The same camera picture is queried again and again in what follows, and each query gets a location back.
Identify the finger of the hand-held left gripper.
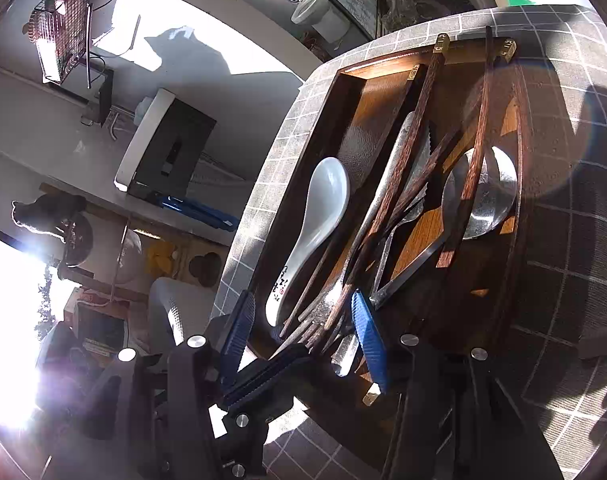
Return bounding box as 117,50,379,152
216,342,310,480

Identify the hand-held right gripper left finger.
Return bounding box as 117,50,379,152
78,289,257,480

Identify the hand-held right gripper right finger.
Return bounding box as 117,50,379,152
351,289,567,480

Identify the white ceramic spoon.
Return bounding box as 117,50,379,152
265,156,351,328

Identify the metal spoon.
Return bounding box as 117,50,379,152
369,145,519,311

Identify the serrated metal knife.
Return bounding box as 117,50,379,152
331,110,434,378

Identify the dark wooden chopstick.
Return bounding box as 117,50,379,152
436,25,494,268

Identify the brown wooden tray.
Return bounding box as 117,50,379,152
246,35,534,441

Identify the white ribbed cloth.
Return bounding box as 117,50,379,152
148,277,187,347

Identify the yellow toy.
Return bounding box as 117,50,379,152
148,241,180,272

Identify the blue plastic object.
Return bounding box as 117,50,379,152
156,192,239,233

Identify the wash basin with dark cabinet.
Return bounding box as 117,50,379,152
114,88,218,203

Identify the grey checked tablecloth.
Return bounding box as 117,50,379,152
211,4,607,480

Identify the black cat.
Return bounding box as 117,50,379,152
11,192,89,241

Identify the metal faucet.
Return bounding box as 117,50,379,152
81,102,134,142

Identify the white toilet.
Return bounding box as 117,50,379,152
271,0,351,46

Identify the floor bag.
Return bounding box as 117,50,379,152
378,0,434,27

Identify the black wall shelf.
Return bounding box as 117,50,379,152
96,67,115,126

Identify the black wire wall rack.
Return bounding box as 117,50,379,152
31,0,119,86

